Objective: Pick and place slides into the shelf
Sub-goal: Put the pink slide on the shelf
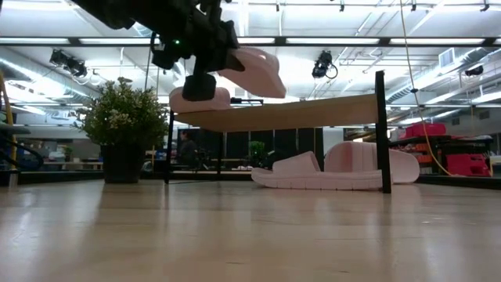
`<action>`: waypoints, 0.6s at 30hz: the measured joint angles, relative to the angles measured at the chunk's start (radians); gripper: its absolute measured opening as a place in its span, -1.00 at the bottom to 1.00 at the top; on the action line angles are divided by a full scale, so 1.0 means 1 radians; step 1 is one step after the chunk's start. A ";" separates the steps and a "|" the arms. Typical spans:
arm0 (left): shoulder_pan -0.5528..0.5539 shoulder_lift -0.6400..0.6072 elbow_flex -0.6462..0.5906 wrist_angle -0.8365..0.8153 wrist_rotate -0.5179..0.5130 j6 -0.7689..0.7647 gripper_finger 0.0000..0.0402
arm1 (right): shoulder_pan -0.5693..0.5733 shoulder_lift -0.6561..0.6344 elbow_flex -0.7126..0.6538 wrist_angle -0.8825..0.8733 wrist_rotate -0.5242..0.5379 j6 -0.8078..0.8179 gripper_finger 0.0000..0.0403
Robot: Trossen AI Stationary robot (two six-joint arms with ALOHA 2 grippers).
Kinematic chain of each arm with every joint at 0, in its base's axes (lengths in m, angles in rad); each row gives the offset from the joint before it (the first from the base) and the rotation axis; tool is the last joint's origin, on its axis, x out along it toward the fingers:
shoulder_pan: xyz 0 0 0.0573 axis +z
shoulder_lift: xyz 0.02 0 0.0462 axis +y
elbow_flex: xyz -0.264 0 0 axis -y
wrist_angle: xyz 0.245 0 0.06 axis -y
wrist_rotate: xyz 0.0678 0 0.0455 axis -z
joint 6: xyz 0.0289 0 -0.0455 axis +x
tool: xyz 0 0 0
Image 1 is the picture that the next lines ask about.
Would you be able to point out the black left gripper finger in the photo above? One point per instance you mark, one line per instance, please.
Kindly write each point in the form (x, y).
(199, 88)
(233, 62)

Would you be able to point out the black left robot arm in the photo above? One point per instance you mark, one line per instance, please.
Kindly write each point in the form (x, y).
(117, 11)

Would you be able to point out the wooden shelf with black legs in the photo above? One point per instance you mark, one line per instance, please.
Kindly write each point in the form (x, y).
(293, 113)

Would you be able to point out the person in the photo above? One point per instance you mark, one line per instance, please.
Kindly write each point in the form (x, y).
(188, 150)

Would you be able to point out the green potted plant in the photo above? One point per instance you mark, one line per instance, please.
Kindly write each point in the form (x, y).
(121, 117)

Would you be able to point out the small background plant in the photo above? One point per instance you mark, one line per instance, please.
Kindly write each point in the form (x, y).
(257, 152)

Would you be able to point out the black room divider panels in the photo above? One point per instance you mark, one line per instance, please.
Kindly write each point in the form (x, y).
(285, 149)

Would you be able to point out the black ceiling spotlight pair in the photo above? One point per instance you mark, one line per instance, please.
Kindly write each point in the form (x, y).
(72, 66)

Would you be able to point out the yellow pole with black end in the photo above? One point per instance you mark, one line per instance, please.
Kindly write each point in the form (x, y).
(8, 117)

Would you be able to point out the red storage box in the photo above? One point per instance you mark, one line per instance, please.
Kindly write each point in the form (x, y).
(467, 164)
(424, 130)

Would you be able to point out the small black ceiling device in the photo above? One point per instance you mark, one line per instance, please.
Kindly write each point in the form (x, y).
(473, 71)

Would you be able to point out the overhead frame bar with lights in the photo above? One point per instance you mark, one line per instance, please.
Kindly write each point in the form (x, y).
(280, 40)

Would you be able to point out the black ceiling-mounted camera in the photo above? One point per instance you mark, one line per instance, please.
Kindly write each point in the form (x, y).
(323, 64)

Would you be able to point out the black aluminium table frame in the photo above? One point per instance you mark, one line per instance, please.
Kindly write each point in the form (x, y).
(58, 177)

